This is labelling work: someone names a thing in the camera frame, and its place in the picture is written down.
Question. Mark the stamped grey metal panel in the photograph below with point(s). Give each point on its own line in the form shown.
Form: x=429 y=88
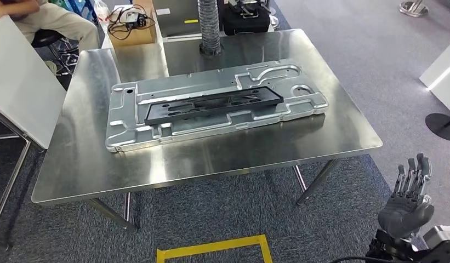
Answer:
x=195 y=130

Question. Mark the black equipment case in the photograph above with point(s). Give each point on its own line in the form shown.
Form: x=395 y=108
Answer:
x=246 y=21

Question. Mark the round metal stanchion base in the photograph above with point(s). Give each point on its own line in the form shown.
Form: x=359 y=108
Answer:
x=413 y=9

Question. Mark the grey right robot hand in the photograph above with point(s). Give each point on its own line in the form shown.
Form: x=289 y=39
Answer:
x=404 y=217

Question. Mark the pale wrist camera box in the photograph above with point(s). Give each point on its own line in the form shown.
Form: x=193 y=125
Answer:
x=442 y=243

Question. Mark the black round stanchion base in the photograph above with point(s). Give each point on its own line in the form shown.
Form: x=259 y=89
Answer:
x=440 y=127

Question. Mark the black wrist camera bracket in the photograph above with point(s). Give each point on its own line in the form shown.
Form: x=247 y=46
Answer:
x=388 y=250

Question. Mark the cardboard box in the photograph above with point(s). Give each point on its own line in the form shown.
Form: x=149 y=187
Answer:
x=134 y=38

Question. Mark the yellow floor tape square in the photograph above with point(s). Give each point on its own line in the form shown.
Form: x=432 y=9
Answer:
x=210 y=247

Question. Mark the stainless steel workbench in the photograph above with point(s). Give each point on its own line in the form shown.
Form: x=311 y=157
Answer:
x=228 y=156

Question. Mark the black plastic plate frame part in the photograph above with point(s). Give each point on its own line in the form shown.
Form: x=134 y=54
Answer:
x=214 y=105

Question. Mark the white plinth box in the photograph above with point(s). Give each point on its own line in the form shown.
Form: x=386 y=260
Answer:
x=442 y=80

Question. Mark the white-topped steel-leg table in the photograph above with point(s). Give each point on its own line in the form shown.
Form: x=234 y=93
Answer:
x=21 y=80

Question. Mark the steel table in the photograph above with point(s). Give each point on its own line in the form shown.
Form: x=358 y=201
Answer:
x=177 y=21

